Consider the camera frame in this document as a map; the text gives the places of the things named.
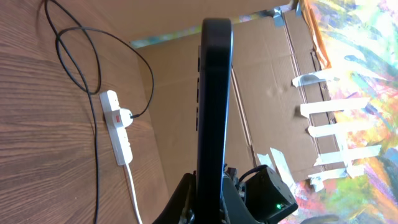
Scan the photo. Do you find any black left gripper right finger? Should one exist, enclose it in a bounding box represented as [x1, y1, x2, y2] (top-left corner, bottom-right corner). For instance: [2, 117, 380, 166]
[222, 174, 259, 224]

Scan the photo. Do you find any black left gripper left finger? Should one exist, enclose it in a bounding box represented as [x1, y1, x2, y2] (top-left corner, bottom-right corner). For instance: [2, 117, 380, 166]
[153, 173, 196, 224]

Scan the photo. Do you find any white power strip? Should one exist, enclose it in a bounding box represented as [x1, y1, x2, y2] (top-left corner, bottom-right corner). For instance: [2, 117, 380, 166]
[99, 90, 133, 166]

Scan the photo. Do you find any blue Galaxy smartphone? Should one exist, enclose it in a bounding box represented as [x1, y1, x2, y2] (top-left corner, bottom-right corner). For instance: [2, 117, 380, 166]
[195, 18, 233, 223]

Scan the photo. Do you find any black USB charging cable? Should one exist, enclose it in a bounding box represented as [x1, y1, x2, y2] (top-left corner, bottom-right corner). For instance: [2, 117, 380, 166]
[44, 0, 155, 224]

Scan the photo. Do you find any white power strip cord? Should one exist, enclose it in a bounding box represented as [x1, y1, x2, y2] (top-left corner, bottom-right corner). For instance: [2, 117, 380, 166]
[124, 163, 144, 224]

